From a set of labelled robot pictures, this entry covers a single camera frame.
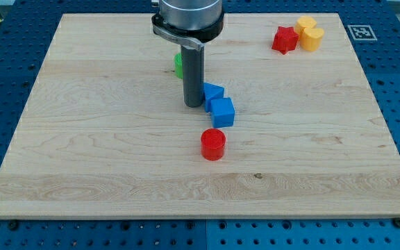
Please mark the red cylinder block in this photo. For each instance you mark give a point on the red cylinder block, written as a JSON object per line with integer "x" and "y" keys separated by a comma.
{"x": 213, "y": 143}

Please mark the yellow cylinder block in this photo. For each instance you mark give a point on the yellow cylinder block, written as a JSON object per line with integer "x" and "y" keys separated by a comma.
{"x": 304, "y": 22}

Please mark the wooden board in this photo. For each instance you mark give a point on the wooden board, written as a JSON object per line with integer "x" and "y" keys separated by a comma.
{"x": 105, "y": 133}

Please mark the white fiducial marker tag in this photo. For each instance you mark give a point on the white fiducial marker tag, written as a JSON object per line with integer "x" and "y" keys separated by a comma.
{"x": 361, "y": 32}

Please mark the red star block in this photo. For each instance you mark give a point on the red star block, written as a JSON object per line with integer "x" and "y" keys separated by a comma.
{"x": 285, "y": 39}

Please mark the yellow heart block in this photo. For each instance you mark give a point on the yellow heart block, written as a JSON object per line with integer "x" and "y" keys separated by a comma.
{"x": 311, "y": 38}

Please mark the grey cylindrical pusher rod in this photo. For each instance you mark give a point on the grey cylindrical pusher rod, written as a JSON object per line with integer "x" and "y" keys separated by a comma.
{"x": 193, "y": 76}

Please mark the green block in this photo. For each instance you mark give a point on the green block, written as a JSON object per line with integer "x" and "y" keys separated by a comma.
{"x": 178, "y": 65}

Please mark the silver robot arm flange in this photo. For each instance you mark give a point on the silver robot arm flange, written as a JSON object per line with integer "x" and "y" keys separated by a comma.
{"x": 188, "y": 23}

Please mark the blue cube block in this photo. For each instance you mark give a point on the blue cube block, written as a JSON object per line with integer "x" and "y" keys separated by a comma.
{"x": 222, "y": 112}

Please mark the blue triangle block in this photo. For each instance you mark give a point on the blue triangle block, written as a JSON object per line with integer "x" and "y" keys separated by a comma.
{"x": 211, "y": 92}

